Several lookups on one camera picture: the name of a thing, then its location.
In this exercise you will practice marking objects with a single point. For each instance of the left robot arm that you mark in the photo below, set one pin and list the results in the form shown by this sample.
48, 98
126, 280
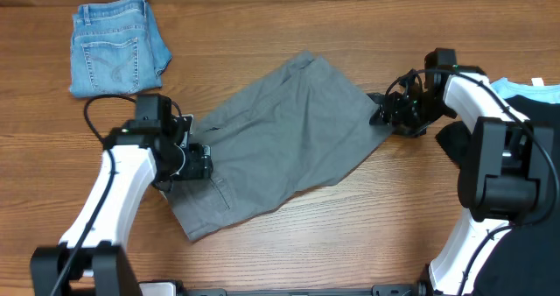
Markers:
153, 149

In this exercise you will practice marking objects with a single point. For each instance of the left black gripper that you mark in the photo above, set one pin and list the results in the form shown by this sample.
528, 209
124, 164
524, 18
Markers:
199, 163

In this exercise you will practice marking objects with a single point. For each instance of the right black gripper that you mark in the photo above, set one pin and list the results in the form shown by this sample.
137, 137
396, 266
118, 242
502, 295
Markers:
391, 111

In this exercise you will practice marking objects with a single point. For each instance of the folded blue denim jeans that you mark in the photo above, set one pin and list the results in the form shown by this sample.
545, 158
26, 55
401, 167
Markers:
116, 49

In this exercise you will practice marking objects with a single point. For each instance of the grey cargo shorts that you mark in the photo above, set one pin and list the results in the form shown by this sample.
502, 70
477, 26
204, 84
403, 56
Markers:
304, 125

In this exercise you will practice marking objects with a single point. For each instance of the light blue t-shirt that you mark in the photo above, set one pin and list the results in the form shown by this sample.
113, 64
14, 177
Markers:
537, 91

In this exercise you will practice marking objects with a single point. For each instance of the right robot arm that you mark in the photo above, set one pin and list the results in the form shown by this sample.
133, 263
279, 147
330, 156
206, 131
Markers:
445, 88

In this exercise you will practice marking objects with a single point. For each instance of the black t-shirt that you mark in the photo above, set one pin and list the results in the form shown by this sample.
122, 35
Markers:
507, 240

